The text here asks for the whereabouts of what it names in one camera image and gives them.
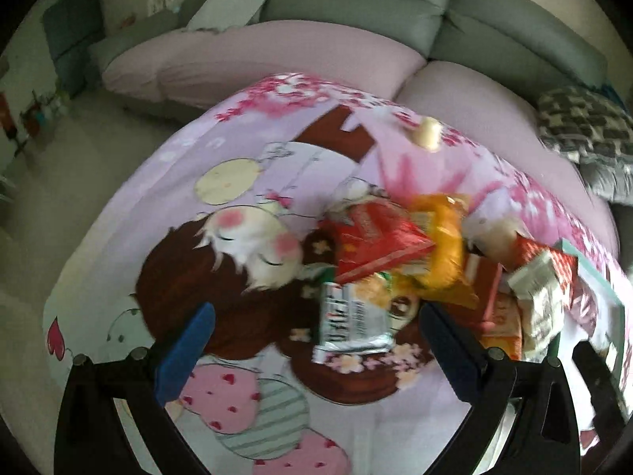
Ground orange bread packet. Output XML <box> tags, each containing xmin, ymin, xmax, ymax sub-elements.
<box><xmin>404</xmin><ymin>193</ymin><xmax>479</xmax><ymax>311</ymax></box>

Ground small red box snack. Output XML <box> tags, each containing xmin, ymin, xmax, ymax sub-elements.
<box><xmin>459</xmin><ymin>253</ymin><xmax>503</xmax><ymax>336</ymax></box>

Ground white printed snack packet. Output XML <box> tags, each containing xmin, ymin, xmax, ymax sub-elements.
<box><xmin>508</xmin><ymin>252</ymin><xmax>567</xmax><ymax>358</ymax></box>

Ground green white cracker packet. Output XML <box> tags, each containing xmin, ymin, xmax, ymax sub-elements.
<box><xmin>312</xmin><ymin>268</ymin><xmax>419</xmax><ymax>365</ymax></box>

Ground round white bun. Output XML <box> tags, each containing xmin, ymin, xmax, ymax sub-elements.
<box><xmin>462</xmin><ymin>216</ymin><xmax>532</xmax><ymax>267</ymax></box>

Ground red nice kiss packet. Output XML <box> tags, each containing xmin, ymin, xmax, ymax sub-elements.
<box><xmin>320</xmin><ymin>196</ymin><xmax>436</xmax><ymax>284</ymax></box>

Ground small cream jelly cup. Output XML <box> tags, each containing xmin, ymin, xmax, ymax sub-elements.
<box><xmin>410</xmin><ymin>117</ymin><xmax>443</xmax><ymax>152</ymax></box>

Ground orange cream cracker packet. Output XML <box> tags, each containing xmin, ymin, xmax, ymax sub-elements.
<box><xmin>479</xmin><ymin>293</ymin><xmax>523</xmax><ymax>360</ymax></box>

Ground large red patterned snack pack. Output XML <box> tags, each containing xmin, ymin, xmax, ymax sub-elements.
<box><xmin>513</xmin><ymin>234</ymin><xmax>578</xmax><ymax>310</ymax></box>

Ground teal shallow cardboard tray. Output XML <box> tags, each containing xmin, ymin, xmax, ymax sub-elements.
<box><xmin>555</xmin><ymin>238</ymin><xmax>625</xmax><ymax>383</ymax></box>

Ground pink cartoon printed blanket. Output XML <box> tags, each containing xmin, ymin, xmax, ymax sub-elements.
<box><xmin>43</xmin><ymin>73</ymin><xmax>632</xmax><ymax>474</ymax></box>

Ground grey cushion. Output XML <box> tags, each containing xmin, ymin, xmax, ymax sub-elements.
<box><xmin>579</xmin><ymin>163</ymin><xmax>633</xmax><ymax>207</ymax></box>

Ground black white patterned pillow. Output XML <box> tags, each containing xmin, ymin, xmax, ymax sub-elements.
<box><xmin>536</xmin><ymin>87</ymin><xmax>632</xmax><ymax>167</ymax></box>

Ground pale pillow on sofa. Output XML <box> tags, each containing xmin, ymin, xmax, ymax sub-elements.
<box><xmin>186</xmin><ymin>0</ymin><xmax>266</xmax><ymax>32</ymax></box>

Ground grey sofa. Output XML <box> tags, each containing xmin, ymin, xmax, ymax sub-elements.
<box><xmin>90</xmin><ymin>0</ymin><xmax>607</xmax><ymax>101</ymax></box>

